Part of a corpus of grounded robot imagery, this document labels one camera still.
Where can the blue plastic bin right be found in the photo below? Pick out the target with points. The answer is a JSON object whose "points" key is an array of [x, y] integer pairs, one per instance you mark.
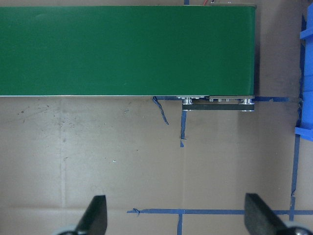
{"points": [[305, 130]]}

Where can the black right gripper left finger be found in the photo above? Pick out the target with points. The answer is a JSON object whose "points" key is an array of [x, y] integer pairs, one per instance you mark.
{"points": [[94, 221]]}

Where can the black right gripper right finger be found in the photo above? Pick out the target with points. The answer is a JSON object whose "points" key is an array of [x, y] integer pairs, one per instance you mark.
{"points": [[259, 219]]}

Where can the green conveyor belt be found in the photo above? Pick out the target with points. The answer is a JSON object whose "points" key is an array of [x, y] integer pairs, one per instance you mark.
{"points": [[201, 54]]}

